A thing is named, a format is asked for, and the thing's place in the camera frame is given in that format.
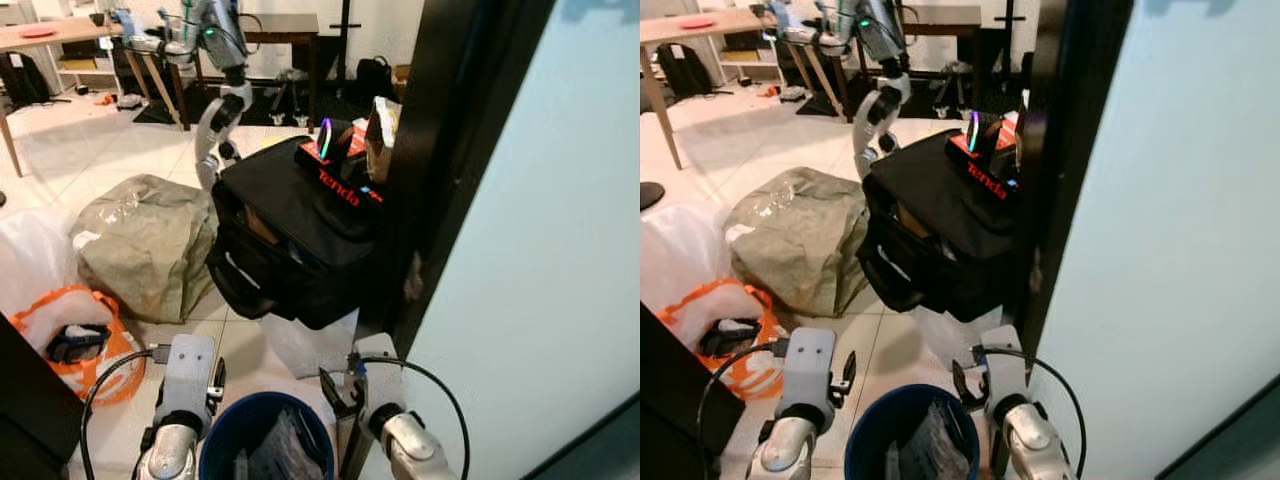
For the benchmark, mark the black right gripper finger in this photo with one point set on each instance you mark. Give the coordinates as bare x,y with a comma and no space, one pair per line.
964,388
333,395

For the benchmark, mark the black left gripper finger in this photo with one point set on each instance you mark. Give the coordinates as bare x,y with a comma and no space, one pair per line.
219,378
849,372

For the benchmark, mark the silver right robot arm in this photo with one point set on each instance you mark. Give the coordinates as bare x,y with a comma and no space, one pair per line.
415,455
1030,450

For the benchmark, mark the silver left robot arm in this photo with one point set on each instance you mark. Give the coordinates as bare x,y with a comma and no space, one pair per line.
790,455
175,455

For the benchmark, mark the blue plastic bucket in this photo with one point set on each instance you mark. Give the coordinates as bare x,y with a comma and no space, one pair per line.
215,450
865,445

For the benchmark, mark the clear plastic bag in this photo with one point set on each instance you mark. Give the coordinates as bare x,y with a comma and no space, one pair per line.
945,340
300,345

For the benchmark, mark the grey crumpled plastic bag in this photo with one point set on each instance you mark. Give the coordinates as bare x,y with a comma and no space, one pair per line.
930,450
285,455

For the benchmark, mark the small black pouch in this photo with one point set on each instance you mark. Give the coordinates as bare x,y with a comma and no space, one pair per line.
78,345
730,340

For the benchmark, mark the large black fabric bag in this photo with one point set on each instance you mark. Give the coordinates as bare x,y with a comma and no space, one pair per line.
940,250
290,260

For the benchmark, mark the khaki cloth sack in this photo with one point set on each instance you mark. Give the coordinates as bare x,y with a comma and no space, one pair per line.
145,250
800,240

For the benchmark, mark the orange white plastic bag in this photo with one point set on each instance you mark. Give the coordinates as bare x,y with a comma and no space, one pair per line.
60,305
715,300

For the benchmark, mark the black box red lettering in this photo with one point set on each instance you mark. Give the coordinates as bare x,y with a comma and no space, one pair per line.
985,180
335,185

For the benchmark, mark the brown foil bag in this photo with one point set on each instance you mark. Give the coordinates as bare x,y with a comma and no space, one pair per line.
1020,130
382,140

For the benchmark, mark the silver humanoid robot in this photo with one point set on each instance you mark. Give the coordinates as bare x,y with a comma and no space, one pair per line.
225,100
885,95

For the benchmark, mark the black backpack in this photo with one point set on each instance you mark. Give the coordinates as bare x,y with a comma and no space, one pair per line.
685,70
375,80
22,80

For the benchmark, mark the white low shelf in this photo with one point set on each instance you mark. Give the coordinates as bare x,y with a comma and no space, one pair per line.
90,70
750,60

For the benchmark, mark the black stand pole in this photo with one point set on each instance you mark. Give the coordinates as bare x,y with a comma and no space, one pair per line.
1008,30
346,30

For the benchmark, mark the dark wooden table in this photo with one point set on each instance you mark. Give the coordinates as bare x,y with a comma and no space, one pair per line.
945,15
285,25

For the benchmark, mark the light wooden table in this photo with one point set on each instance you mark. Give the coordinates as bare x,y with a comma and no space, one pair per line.
75,33
740,19

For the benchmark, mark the red plate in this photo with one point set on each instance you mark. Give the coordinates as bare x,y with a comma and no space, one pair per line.
697,22
37,31

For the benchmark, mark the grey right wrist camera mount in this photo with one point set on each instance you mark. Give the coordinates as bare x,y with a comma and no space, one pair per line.
380,375
1005,365

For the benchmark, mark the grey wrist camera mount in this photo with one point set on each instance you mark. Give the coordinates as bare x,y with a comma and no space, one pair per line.
810,365
1005,365
380,375
188,370

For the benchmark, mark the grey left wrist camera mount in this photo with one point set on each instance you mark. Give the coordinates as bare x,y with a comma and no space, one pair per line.
810,365
188,370

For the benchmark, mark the black door frame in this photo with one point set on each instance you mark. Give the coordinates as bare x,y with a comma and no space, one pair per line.
450,150
1065,150

